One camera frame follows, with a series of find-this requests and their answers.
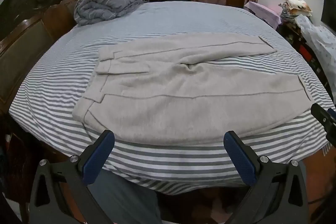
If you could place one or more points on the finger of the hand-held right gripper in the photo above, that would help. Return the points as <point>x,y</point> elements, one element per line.
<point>319,113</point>
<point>332,113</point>

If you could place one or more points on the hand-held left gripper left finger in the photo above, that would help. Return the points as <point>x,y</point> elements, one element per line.
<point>98,158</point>

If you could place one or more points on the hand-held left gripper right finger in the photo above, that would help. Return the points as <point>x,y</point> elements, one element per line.
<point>240,158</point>

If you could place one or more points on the grey pants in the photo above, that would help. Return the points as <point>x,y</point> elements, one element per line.
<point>183,87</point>

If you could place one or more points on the person's leg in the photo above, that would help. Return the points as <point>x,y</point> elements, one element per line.
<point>123,200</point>

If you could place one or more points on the light blue dotted cloth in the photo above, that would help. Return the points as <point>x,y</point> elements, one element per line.
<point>319,40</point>

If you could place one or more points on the black monitor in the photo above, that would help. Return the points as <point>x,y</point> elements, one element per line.
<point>329,14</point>

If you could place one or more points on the floral pillow stack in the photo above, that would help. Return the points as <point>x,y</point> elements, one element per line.
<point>296,5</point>

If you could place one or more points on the purple cloth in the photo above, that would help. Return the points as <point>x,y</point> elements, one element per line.
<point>262,12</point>

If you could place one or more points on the dark wooden headboard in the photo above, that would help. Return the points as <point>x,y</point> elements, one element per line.
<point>26,37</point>

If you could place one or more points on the striped bed sheet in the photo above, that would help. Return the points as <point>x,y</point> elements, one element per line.
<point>157,19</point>

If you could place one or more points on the folded blue-grey quilt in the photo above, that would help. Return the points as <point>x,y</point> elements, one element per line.
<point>105,3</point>

